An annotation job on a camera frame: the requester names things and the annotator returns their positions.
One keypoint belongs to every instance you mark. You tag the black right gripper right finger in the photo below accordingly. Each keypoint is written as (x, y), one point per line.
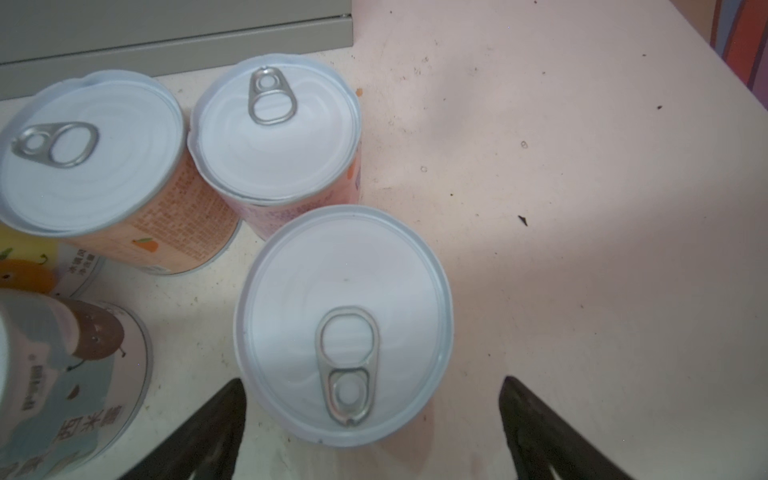
(542, 444)

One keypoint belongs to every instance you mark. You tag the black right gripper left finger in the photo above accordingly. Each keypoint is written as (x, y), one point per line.
(205, 446)

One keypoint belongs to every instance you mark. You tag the blue label can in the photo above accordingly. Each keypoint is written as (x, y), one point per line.
(74, 375)

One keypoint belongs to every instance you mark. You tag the yellow green label can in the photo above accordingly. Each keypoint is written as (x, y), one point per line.
(44, 265)

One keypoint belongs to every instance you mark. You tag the orange label can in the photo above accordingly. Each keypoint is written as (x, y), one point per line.
(102, 162)

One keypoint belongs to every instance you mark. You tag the pink can right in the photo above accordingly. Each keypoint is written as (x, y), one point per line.
(277, 136)

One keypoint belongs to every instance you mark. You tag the grey metal cabinet box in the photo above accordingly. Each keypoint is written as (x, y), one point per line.
(43, 42)

